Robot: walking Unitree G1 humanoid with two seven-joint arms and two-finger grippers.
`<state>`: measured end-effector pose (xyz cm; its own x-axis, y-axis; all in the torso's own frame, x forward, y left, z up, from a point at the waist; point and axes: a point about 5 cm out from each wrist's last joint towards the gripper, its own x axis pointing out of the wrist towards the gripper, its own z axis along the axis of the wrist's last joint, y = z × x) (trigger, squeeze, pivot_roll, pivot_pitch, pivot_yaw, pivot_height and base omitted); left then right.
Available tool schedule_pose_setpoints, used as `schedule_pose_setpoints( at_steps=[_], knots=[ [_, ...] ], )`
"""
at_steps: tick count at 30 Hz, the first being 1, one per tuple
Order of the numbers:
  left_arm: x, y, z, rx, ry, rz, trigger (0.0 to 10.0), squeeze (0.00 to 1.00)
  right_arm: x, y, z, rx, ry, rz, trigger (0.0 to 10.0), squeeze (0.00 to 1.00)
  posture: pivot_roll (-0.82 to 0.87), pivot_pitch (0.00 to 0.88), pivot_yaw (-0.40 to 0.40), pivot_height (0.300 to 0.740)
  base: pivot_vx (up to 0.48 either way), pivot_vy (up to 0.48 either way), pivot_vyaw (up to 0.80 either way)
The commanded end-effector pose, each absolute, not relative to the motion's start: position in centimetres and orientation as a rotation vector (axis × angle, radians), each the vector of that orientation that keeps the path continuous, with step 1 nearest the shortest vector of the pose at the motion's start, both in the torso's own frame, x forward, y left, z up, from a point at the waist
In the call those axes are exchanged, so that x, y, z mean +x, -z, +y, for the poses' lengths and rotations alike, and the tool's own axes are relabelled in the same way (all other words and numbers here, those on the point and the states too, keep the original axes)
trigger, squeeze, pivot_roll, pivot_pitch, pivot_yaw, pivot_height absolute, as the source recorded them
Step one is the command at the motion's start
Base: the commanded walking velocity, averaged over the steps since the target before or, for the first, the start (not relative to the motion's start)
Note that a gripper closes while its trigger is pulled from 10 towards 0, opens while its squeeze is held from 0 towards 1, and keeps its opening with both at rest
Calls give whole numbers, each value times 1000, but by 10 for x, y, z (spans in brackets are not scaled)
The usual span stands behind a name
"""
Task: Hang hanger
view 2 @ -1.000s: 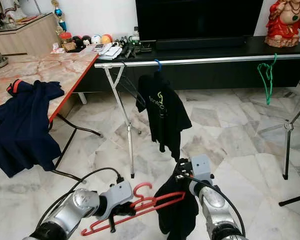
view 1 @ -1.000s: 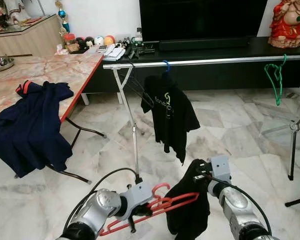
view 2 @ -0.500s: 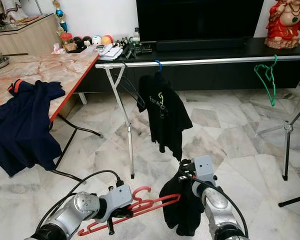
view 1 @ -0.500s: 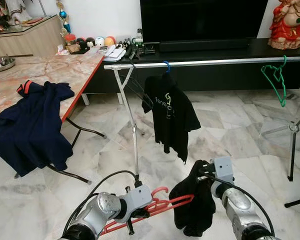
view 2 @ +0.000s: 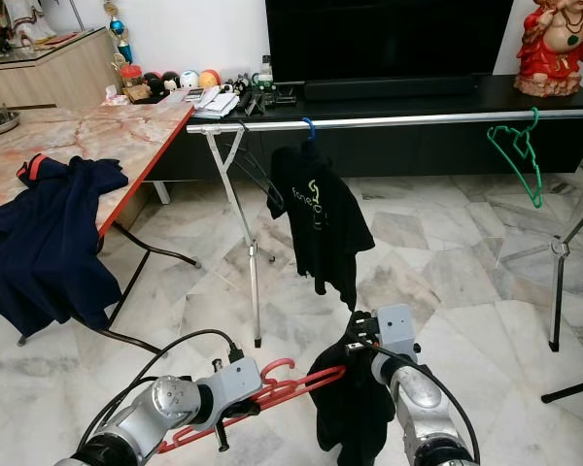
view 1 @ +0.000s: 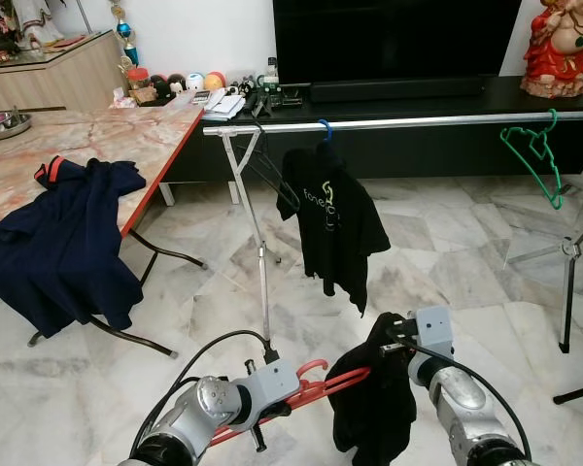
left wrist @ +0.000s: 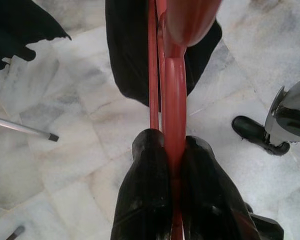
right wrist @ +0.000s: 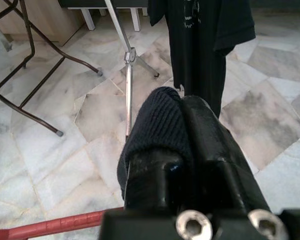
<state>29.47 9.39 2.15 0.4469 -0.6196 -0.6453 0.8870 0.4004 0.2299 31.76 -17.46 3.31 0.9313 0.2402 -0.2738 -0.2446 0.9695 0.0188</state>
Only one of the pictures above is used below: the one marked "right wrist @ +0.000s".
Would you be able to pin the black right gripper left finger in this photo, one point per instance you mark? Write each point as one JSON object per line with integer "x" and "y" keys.
{"x": 150, "y": 180}

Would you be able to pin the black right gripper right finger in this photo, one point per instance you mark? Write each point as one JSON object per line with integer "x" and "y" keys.
{"x": 215, "y": 145}

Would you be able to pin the dark knit garment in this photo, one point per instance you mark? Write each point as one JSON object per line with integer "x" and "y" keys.
{"x": 160, "y": 120}

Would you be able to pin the red plastic hanger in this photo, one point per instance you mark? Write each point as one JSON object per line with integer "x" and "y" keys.
{"x": 52, "y": 222}

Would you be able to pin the silver metal clothes rack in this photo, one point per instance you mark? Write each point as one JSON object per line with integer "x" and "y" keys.
{"x": 128, "y": 100}

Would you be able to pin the black printed t-shirt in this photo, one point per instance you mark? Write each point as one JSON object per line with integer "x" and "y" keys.
{"x": 197, "y": 50}

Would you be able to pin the marble-pattern folding table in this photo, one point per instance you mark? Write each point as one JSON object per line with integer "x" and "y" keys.
{"x": 59, "y": 132}

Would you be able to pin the black TV console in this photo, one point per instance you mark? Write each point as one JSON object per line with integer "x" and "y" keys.
{"x": 88, "y": 20}

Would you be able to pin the light wooden cabinet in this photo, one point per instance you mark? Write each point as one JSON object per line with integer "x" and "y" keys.
{"x": 52, "y": 22}

